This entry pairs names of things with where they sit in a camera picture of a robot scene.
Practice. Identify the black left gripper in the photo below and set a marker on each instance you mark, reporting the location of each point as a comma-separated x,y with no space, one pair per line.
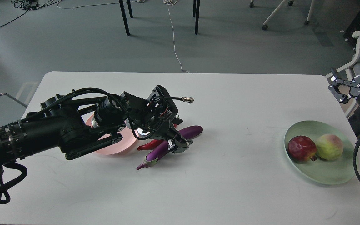
156,116

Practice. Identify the purple eggplant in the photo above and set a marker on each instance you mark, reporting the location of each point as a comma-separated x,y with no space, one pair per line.
161,150

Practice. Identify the red chili pepper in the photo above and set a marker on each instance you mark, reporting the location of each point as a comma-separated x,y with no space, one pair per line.
150,145

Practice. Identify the green pink peach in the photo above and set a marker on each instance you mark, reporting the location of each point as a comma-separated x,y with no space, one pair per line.
329,147

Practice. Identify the red pomegranate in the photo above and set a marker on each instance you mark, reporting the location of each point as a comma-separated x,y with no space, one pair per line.
302,148

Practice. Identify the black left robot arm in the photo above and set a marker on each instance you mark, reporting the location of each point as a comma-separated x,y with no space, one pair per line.
85,121

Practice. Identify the pink plate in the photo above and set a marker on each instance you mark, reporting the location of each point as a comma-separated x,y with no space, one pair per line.
127,142

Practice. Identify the green plate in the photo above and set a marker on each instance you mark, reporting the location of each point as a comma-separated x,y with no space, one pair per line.
322,171

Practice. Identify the white rolling chair base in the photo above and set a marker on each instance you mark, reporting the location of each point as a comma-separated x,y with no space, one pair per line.
280,11

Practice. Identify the black table legs right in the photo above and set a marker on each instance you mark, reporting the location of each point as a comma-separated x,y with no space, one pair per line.
195,13

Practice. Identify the black table legs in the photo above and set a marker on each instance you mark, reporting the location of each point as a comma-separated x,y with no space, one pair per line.
123,12
195,13

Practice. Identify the black table legs left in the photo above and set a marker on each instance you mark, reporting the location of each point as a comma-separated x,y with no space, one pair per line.
123,12

